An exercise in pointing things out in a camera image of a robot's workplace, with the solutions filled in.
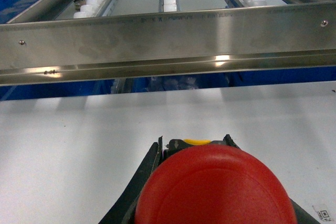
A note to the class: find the blue bin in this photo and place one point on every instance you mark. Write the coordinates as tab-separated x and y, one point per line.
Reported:
55	90
282	76
180	82

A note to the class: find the blue bin lower middle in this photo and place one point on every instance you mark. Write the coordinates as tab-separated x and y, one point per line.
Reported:
180	82

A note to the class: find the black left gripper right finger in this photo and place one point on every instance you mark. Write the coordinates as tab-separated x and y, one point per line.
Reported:
302	216

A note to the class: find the steel roller shelf rack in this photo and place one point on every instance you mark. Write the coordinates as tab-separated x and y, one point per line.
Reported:
36	47

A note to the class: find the blue bin lower left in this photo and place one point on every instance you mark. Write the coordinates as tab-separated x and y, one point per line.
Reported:
55	90

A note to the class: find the blue bin lower right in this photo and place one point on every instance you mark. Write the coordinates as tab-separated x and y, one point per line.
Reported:
282	76

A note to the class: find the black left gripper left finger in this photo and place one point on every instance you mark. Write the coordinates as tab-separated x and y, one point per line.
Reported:
123	211

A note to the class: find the red emergency stop button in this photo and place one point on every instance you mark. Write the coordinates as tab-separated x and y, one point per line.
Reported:
213	184

